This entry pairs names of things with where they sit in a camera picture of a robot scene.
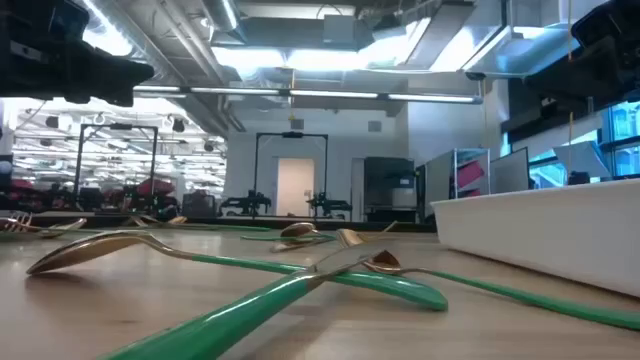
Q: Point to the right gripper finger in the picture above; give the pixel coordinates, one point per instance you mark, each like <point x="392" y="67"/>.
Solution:
<point x="590" y="65"/>
<point x="585" y="89"/>

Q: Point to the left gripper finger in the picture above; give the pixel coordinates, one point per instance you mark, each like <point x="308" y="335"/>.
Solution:
<point x="115" y="70"/>
<point x="100" y="94"/>

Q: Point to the black background robot arm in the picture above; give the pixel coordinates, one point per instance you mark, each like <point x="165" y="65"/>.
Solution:
<point x="330" y="204"/>
<point x="250" y="202"/>

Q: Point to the white angled panel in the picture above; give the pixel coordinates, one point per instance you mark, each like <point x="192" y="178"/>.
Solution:
<point x="582" y="157"/>

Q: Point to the black desk object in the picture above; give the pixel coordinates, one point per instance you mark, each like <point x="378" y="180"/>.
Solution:
<point x="579" y="178"/>

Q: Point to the red background object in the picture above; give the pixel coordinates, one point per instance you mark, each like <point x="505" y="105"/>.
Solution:
<point x="155" y="186"/>

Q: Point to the grey monitor panel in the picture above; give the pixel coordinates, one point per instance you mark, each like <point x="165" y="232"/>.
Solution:
<point x="510" y="172"/>

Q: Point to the gold cutlery piece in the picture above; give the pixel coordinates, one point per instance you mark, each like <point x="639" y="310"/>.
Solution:
<point x="176" y="220"/>
<point x="134" y="220"/>

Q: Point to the pink storage bin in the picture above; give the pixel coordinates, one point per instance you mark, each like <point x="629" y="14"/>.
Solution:
<point x="472" y="193"/>
<point x="470" y="174"/>

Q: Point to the white cutlery tray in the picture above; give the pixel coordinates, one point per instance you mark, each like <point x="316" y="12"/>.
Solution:
<point x="550" y="230"/>

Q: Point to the black crate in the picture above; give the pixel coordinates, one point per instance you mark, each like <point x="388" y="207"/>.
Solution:
<point x="199" y="205"/>

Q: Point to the white shelf rack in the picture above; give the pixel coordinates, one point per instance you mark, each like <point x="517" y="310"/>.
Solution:
<point x="440" y="180"/>

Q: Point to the black cabinet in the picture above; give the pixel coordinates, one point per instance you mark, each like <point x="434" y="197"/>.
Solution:
<point x="390" y="175"/>

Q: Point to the long ceiling light strip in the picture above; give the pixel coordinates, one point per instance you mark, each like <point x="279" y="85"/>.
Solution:
<point x="330" y="93"/>

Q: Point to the pale door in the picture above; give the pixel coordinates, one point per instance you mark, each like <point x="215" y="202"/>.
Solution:
<point x="295" y="190"/>

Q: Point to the silver round air duct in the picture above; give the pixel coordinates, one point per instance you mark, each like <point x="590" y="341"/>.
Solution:
<point x="222" y="12"/>

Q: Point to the grey wall vent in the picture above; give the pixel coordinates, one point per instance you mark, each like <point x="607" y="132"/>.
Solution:
<point x="375" y="126"/>
<point x="297" y="124"/>

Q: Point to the grey ceiling duct box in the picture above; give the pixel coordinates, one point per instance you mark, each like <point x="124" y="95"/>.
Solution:
<point x="345" y="32"/>

